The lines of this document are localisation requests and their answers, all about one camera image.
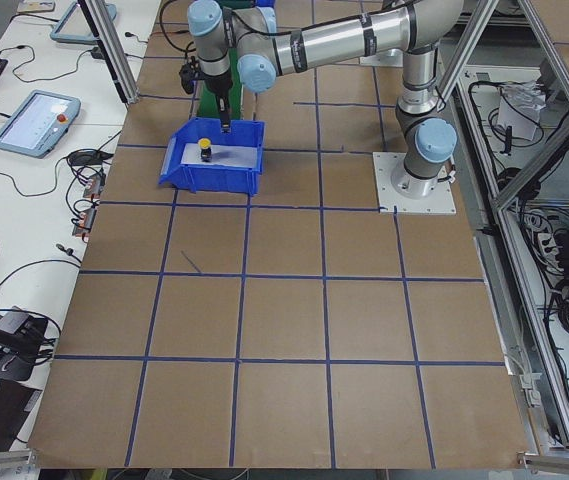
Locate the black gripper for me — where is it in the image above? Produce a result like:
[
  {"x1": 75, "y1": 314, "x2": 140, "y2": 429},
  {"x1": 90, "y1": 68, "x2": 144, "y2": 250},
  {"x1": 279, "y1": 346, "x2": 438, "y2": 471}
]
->
[{"x1": 203, "y1": 70, "x2": 231, "y2": 133}]

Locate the yellow push button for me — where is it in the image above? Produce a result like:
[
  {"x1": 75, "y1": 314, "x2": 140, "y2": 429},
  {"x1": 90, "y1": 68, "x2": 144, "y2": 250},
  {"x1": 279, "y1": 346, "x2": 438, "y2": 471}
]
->
[{"x1": 198, "y1": 138, "x2": 212, "y2": 162}]

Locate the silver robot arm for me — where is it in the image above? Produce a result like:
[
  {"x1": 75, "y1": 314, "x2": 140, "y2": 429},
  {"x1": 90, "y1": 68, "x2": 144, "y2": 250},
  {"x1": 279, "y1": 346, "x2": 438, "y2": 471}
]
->
[{"x1": 180, "y1": 1, "x2": 463, "y2": 200}]

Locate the blue left plastic bin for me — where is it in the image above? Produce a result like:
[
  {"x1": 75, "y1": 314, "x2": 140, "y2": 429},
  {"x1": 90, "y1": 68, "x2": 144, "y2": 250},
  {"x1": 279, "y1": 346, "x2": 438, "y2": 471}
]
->
[{"x1": 159, "y1": 118, "x2": 265, "y2": 196}]

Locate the green conveyor belt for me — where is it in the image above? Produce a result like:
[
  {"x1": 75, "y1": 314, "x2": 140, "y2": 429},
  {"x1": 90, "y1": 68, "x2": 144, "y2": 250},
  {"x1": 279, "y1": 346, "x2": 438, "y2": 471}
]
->
[{"x1": 197, "y1": 49, "x2": 243, "y2": 120}]

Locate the white foam pad left bin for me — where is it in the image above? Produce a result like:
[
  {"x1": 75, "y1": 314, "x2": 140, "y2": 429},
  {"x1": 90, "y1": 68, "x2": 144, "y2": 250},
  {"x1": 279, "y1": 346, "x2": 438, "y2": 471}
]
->
[{"x1": 181, "y1": 143, "x2": 258, "y2": 168}]

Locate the near teach pendant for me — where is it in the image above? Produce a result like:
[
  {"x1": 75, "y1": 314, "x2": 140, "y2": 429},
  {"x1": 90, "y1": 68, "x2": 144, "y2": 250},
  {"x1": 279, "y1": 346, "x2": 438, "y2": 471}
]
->
[{"x1": 0, "y1": 90, "x2": 81, "y2": 158}]

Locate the teach pendant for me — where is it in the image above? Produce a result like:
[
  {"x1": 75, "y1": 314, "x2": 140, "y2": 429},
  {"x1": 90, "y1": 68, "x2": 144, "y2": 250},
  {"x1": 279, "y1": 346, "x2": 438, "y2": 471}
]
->
[
  {"x1": 50, "y1": 2, "x2": 97, "y2": 45},
  {"x1": 0, "y1": 90, "x2": 81, "y2": 158}
]

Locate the far teach pendant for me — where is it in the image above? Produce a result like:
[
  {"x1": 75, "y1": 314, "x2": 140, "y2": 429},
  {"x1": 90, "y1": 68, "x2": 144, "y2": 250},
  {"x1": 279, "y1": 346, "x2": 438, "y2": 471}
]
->
[{"x1": 50, "y1": 2, "x2": 97, "y2": 45}]

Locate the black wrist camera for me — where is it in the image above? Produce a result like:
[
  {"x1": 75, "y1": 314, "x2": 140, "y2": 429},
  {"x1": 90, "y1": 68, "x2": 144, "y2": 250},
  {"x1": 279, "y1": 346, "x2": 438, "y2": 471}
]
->
[{"x1": 179, "y1": 56, "x2": 200, "y2": 95}]

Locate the aluminium frame post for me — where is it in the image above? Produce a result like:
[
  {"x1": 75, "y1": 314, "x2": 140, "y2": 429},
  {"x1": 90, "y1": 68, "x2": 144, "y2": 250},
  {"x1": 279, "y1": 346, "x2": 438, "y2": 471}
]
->
[{"x1": 78, "y1": 0, "x2": 139, "y2": 105}]

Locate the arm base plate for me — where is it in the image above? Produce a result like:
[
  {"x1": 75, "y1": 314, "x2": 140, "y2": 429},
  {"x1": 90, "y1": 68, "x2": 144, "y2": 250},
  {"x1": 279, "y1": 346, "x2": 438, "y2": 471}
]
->
[
  {"x1": 372, "y1": 152, "x2": 456, "y2": 215},
  {"x1": 359, "y1": 49, "x2": 403, "y2": 69}
]

